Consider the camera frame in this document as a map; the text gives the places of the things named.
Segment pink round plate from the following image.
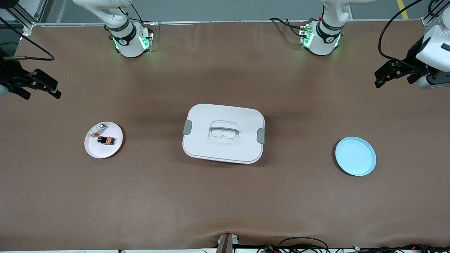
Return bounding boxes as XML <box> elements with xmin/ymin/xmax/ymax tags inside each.
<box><xmin>84</xmin><ymin>122</ymin><xmax>124</xmax><ymax>159</ymax></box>

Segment light blue round plate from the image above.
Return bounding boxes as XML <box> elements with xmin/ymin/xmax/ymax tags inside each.
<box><xmin>335</xmin><ymin>136</ymin><xmax>377</xmax><ymax>177</ymax></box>

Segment white lidded storage box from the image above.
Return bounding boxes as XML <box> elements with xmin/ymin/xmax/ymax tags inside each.
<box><xmin>182</xmin><ymin>103</ymin><xmax>265</xmax><ymax>164</ymax></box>

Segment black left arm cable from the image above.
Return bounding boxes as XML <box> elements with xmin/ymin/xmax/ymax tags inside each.
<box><xmin>378</xmin><ymin>0</ymin><xmax>423</xmax><ymax>64</ymax></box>

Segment aluminium frame profile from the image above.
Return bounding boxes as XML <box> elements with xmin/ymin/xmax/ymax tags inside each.
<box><xmin>0</xmin><ymin>0</ymin><xmax>48</xmax><ymax>31</ymax></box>
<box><xmin>420</xmin><ymin>0</ymin><xmax>450</xmax><ymax>28</ymax></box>

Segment small red white switch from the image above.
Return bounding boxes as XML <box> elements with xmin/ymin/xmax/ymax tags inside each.
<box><xmin>88</xmin><ymin>123</ymin><xmax>108</xmax><ymax>138</ymax></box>

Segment black right base cable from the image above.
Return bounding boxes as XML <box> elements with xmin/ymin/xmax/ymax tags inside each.
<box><xmin>120</xmin><ymin>2</ymin><xmax>155</xmax><ymax>25</ymax></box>

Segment black base cable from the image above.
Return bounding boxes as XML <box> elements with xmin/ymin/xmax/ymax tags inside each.
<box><xmin>269</xmin><ymin>18</ymin><xmax>310</xmax><ymax>38</ymax></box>
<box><xmin>120</xmin><ymin>2</ymin><xmax>155</xmax><ymax>25</ymax></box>

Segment black left base cable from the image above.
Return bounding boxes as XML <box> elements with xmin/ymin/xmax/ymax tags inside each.
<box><xmin>269</xmin><ymin>18</ymin><xmax>310</xmax><ymax>38</ymax></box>

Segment black cable bundle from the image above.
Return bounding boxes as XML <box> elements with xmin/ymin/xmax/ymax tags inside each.
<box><xmin>352</xmin><ymin>244</ymin><xmax>450</xmax><ymax>253</ymax></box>

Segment black looped cable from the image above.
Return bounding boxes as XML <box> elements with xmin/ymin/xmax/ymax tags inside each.
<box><xmin>278</xmin><ymin>237</ymin><xmax>329</xmax><ymax>253</ymax></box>

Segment brown white bracket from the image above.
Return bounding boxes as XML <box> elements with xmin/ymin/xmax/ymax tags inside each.
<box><xmin>216</xmin><ymin>233</ymin><xmax>240</xmax><ymax>253</ymax></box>

